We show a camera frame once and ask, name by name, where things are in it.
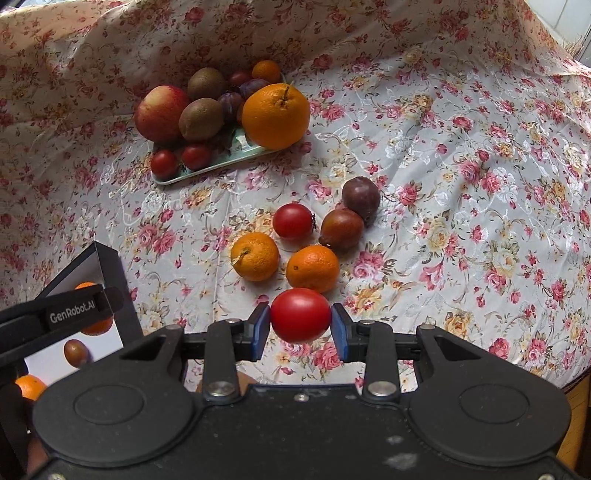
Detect red tomato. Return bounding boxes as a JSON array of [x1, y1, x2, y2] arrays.
[[273, 203, 315, 240], [270, 288, 332, 344]]

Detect red-green plum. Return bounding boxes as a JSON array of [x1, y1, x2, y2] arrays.
[[63, 339, 93, 368]]

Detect large orange with stem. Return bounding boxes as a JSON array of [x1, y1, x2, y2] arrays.
[[15, 374, 47, 402]]

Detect small mandarin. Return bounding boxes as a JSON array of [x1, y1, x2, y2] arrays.
[[75, 281, 113, 336], [252, 59, 283, 83]]

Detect round mandarin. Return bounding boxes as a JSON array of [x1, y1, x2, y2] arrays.
[[286, 245, 339, 293]]

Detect mandarin with stem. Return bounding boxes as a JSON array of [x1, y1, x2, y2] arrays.
[[230, 232, 280, 282]]

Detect black white cardboard box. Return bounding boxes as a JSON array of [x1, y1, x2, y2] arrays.
[[25, 241, 142, 385]]

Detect dark red-brown plum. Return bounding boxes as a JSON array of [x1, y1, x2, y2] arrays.
[[318, 208, 365, 251]]

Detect dark purple plum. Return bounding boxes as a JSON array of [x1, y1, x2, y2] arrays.
[[342, 176, 381, 226], [217, 92, 243, 125]]

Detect light green tray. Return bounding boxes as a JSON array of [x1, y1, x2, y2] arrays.
[[151, 127, 273, 186]]

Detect floral tablecloth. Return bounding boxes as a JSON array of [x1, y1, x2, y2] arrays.
[[1, 1, 590, 386]]

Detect right cherry tomato on tray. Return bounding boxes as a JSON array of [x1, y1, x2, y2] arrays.
[[180, 144, 212, 171]]

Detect cherry tomato on tray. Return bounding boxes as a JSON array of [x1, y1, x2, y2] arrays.
[[180, 144, 212, 171], [150, 149, 178, 181]]

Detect left cherry tomato on tray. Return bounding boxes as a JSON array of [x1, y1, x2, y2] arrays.
[[150, 149, 178, 181]]

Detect large orange on tray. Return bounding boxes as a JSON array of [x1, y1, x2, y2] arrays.
[[242, 83, 311, 150]]

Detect front brown kiwi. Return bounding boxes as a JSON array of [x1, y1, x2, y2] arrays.
[[178, 98, 224, 142]]

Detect brown kiwi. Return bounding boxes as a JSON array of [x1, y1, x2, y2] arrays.
[[187, 67, 225, 100], [178, 98, 224, 142]]

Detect dark purple plum on tray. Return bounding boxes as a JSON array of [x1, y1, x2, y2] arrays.
[[217, 92, 243, 125]]

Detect red apple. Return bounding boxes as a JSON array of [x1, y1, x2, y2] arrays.
[[133, 85, 190, 144]]

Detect back brown kiwi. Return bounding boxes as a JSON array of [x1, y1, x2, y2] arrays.
[[187, 67, 225, 100]]

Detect red fruit behind tray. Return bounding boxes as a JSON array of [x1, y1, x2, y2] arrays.
[[228, 69, 252, 88]]

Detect small mandarin on tray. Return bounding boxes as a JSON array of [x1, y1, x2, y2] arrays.
[[252, 59, 283, 83]]

